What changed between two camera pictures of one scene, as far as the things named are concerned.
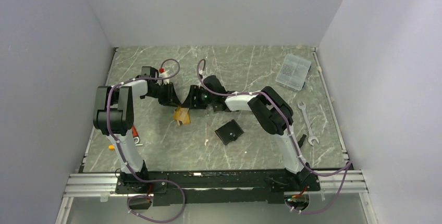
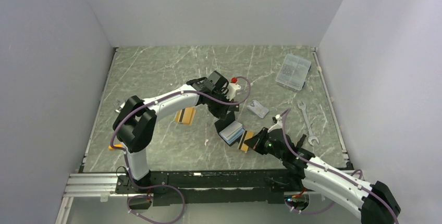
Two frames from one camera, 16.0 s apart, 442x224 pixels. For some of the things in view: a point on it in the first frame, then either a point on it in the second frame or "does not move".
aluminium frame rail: (102, 184) does not move
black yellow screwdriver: (300, 142) does not move
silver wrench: (311, 137) does not move
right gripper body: (201, 95) to (267, 147)
